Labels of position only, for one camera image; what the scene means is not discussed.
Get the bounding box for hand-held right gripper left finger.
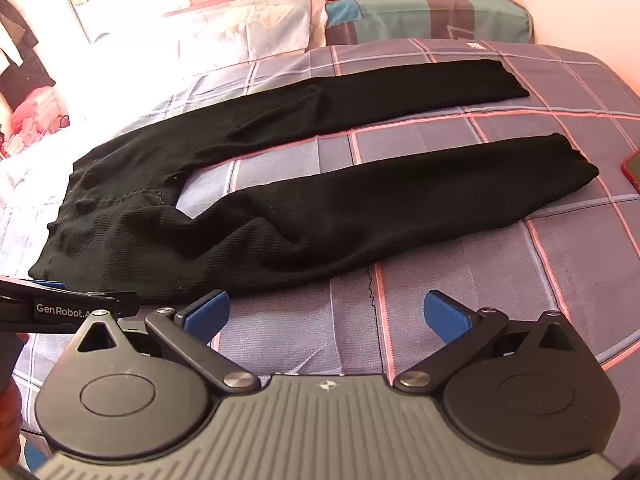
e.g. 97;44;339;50
75;289;262;392

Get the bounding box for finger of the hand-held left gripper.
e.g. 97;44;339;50
92;291;139;320
0;275;69;293

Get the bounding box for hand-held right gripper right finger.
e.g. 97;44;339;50
394;289;576;392

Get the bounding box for black pants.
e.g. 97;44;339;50
27;58;600;297

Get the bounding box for person's left forearm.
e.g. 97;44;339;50
0;334;25;443

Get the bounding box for plaid grey bed sheet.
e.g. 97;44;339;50
0;37;640;466

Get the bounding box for pile of pink cloth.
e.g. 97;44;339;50
0;92;73;161

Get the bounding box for hanging dark clothing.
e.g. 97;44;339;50
0;0;57;111

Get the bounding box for red phone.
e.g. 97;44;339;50
621;149;640;182

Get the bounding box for pale patterned pillow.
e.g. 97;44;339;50
160;0;327;68

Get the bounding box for teal grey patchwork pillow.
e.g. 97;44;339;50
320;0;536;48

